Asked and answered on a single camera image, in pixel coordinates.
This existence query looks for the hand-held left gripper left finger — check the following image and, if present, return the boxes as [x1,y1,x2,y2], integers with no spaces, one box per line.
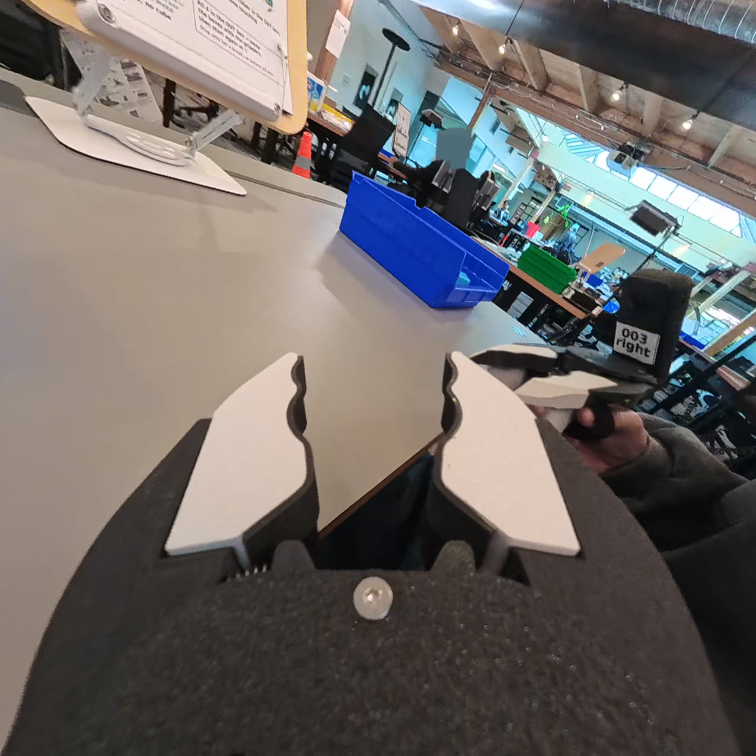
[164,353,320,568]

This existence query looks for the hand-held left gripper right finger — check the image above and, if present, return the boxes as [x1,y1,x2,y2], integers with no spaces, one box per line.
[425,351,582,574]

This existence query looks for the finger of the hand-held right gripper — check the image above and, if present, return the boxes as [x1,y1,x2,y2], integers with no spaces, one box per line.
[513,373,621,433]
[471,344,562,385]

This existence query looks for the blue plastic bin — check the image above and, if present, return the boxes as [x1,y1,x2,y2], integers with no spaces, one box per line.
[338,171,510,309]

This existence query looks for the grey desk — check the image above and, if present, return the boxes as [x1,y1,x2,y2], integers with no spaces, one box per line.
[0,68,547,739]

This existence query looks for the person's right hand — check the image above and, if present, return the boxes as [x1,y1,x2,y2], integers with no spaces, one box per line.
[566,408,650,473]

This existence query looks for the wooden work table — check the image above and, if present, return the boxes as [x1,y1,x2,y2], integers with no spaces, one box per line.
[472,236,599,332]

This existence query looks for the green plastic crate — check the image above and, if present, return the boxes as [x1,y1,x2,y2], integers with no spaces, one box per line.
[517,243,580,294]

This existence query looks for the wooden board document stand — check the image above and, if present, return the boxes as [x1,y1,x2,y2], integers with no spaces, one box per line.
[24,0,311,196]

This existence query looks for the newspaper sheet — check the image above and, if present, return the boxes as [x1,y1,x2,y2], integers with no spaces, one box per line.
[94,59,161,126]

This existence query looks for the printed instruction sheet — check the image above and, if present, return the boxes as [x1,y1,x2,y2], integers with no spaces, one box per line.
[118,0,294,116]

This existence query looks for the white wall notice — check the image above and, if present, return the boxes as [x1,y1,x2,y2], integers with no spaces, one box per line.
[326,9,352,57]

